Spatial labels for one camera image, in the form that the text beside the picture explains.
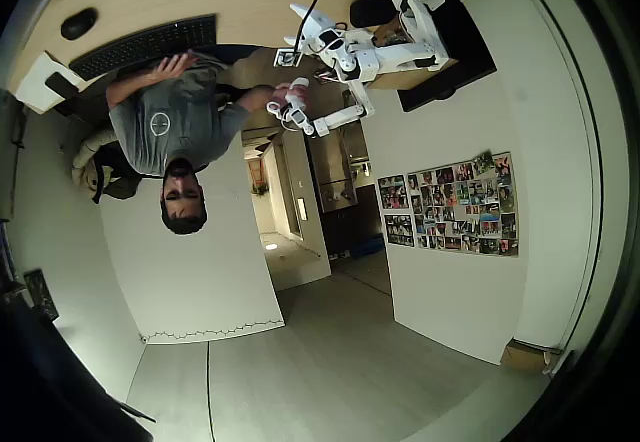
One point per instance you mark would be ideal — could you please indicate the brown cardboard box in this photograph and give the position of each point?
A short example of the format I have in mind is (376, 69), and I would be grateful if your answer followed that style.
(520, 357)

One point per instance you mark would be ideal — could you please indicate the person's left forearm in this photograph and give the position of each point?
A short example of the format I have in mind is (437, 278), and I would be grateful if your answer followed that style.
(132, 87)

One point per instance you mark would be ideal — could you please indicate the black framed picture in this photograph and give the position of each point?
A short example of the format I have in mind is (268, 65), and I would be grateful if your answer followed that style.
(42, 297)

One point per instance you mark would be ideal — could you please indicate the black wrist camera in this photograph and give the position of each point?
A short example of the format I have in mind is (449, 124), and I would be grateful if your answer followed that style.
(327, 37)

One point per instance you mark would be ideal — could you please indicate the person's left hand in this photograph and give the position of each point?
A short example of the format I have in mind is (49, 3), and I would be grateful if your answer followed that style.
(177, 64)

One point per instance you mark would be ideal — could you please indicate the small photo collage sheet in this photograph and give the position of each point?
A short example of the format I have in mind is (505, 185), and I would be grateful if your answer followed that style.
(393, 193)
(399, 230)

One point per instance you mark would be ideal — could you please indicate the black flat panel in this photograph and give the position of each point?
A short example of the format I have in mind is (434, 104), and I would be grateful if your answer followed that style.
(465, 52)

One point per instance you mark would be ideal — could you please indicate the large photo collage sheet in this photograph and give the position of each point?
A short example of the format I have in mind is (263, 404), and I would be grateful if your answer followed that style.
(465, 207)

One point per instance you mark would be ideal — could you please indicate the black soft pouch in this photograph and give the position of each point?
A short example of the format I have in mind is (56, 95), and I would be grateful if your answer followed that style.
(372, 12)

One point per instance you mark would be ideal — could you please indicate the stainless steel fridge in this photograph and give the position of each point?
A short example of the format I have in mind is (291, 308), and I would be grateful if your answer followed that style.
(340, 182)

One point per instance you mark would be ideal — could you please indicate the black computer mouse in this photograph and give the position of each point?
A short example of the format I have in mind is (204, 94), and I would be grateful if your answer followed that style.
(79, 23)

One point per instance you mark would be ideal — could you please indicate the white paper sheet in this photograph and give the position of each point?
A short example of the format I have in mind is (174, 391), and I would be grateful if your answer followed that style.
(35, 82)

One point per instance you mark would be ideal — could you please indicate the white leader arm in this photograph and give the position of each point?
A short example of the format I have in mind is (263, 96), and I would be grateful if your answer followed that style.
(345, 116)

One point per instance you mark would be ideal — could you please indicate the black phone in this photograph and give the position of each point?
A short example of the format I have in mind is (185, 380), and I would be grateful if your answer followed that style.
(60, 84)

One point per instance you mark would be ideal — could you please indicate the man in grey t-shirt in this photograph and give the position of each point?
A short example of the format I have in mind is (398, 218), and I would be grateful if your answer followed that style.
(165, 127)

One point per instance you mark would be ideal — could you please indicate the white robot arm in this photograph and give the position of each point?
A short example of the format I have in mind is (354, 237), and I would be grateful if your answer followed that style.
(405, 57)

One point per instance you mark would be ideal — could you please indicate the beige fluffy blanket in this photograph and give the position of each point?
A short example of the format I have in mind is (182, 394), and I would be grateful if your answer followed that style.
(90, 154)

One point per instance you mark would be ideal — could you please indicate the black jacket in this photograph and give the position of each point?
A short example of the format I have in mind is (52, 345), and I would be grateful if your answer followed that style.
(117, 182)

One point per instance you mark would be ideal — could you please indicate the person's right forearm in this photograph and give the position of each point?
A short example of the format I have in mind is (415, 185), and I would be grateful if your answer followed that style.
(257, 97)

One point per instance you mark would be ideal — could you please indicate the small white square frame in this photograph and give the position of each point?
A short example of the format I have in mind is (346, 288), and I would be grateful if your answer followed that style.
(287, 58)

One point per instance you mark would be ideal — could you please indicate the black keyboard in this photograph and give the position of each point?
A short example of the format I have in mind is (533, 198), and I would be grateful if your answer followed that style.
(145, 44)

